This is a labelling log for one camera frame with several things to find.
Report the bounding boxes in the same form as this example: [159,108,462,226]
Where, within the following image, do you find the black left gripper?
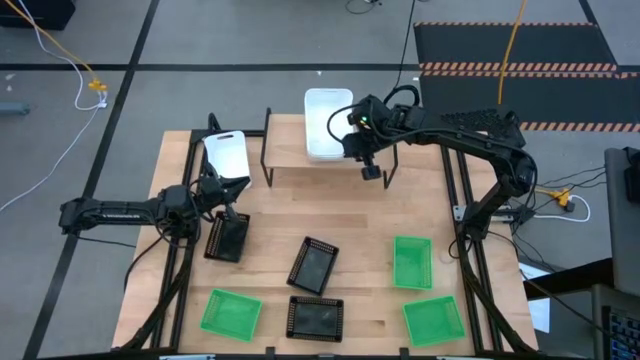
[195,169,251,207]

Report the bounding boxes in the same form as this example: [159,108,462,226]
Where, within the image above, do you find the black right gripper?
[342,130,385,164]

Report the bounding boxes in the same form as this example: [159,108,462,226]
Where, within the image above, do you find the black plastic slotted basket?
[285,235,340,297]
[285,294,345,344]
[203,209,251,264]

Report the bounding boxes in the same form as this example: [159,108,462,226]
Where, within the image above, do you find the green plastic mesh basket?
[199,287,264,344]
[401,294,467,349]
[392,234,434,292]

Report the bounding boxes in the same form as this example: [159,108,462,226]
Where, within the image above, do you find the black hazard-striped floor mat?
[418,69,640,134]
[413,21,620,72]

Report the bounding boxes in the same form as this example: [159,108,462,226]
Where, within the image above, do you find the black power adapter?
[512,204,536,225]

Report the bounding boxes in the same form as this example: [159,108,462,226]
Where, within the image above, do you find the short grey bar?
[0,102,31,117]

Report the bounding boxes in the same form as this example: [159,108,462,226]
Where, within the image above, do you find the white paper sheet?
[517,262,552,335]

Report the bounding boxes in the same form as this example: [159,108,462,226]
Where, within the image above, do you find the black beam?
[522,257,615,301]

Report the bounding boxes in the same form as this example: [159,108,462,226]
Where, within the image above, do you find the large black floor box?
[0,0,76,30]

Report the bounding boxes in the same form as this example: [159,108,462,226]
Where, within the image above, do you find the black desk device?
[623,147,640,204]

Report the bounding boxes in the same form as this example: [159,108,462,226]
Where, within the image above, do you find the grey desk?
[603,147,640,297]

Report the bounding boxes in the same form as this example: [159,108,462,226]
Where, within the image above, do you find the black keyboard coloured keys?
[602,304,640,360]

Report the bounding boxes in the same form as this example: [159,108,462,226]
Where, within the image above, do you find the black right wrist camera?
[360,154,383,182]

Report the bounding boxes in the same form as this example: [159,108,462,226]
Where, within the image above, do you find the black looped floor cable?
[379,0,422,117]

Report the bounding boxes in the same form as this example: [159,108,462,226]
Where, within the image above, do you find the black aluminium table frame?
[119,112,539,354]

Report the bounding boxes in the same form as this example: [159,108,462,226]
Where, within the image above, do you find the long white power cable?
[0,0,109,214]

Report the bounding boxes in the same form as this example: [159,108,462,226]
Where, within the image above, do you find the yellow extension cable with plug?
[3,0,109,92]

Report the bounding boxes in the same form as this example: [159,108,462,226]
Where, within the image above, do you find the long yellow floor cable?
[497,0,529,106]

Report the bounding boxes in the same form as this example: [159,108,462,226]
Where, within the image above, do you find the short white looped cable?
[532,193,592,224]

